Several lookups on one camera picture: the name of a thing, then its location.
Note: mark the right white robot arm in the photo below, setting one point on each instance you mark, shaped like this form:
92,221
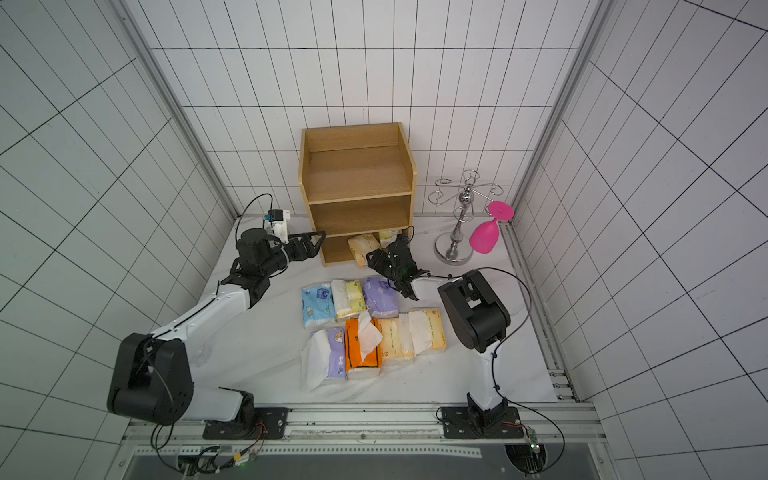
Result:
477,316

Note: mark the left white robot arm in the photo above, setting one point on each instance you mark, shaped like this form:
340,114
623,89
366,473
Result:
152,378

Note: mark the pink plastic wine glass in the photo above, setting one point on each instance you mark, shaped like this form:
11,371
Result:
485,237

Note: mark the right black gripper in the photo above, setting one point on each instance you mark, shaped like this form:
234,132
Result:
395,264

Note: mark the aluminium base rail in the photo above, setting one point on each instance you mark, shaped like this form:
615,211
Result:
371,428

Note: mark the wooden three-tier shelf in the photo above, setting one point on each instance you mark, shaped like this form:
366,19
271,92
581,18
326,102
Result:
355,180

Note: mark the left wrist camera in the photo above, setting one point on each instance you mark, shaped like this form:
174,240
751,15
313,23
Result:
277,223

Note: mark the white green tissue pack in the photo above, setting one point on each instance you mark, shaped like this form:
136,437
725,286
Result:
348,298

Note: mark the chrome glass holder stand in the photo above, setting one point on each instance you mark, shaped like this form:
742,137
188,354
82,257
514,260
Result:
453,248

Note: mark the purple white tissue pack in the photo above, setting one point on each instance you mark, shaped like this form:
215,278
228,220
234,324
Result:
323,359

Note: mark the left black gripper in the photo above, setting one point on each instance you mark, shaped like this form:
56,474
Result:
303,255

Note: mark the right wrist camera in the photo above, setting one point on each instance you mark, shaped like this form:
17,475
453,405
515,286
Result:
408,233

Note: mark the blue tissue pack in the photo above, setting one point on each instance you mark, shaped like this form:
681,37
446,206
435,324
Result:
317,305

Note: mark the beige tissue pack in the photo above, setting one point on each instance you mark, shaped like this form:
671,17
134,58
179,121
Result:
396,345

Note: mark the orange tissue box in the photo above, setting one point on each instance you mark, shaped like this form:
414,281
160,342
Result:
363,351

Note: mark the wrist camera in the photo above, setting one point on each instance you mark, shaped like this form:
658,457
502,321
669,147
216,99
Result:
277,223
408,233

